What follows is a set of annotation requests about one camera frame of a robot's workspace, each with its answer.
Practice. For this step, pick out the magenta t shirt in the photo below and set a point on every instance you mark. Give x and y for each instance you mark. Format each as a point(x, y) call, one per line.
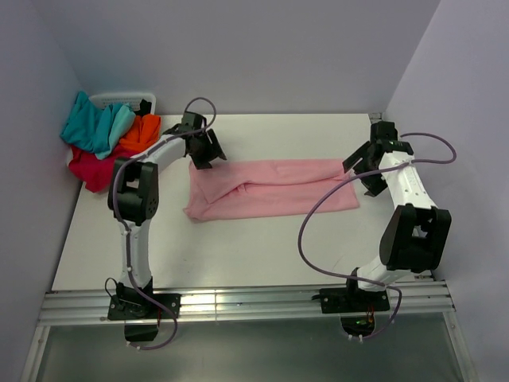
point(96, 174)

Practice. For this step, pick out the teal t shirt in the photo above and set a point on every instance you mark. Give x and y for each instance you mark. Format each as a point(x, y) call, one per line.
point(94, 130)

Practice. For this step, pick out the orange t shirt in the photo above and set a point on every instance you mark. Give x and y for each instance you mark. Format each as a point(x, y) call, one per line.
point(143, 133)

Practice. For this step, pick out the white laundry basket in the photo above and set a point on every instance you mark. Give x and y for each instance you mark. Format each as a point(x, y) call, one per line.
point(133, 99)

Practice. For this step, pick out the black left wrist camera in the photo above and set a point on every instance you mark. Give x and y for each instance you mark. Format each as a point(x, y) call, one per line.
point(193, 121)

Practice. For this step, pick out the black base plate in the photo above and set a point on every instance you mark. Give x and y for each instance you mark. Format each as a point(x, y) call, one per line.
point(342, 300)
point(167, 306)

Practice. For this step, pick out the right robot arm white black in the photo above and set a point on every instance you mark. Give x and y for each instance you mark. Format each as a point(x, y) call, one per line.
point(415, 237)

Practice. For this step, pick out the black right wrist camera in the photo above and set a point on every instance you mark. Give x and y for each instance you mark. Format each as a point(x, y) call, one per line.
point(383, 130)

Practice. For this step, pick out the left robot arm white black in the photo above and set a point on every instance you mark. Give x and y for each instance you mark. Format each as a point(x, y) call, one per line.
point(133, 198)

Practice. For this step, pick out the pink t shirt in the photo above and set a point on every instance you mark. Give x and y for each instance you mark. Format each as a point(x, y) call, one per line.
point(265, 188)

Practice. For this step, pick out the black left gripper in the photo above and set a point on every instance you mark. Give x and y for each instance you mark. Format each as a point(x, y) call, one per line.
point(203, 161)

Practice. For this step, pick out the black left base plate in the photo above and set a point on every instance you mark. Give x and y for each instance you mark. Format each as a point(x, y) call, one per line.
point(167, 306)

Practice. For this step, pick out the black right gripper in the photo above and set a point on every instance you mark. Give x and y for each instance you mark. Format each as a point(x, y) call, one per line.
point(364, 151)

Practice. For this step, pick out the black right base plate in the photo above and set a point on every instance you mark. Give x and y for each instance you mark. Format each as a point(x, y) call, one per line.
point(342, 300)

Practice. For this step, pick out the black t shirt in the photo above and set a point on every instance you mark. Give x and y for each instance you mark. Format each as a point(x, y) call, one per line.
point(145, 108)

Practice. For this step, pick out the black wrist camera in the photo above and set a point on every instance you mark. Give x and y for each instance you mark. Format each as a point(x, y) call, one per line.
point(193, 121)
point(383, 130)

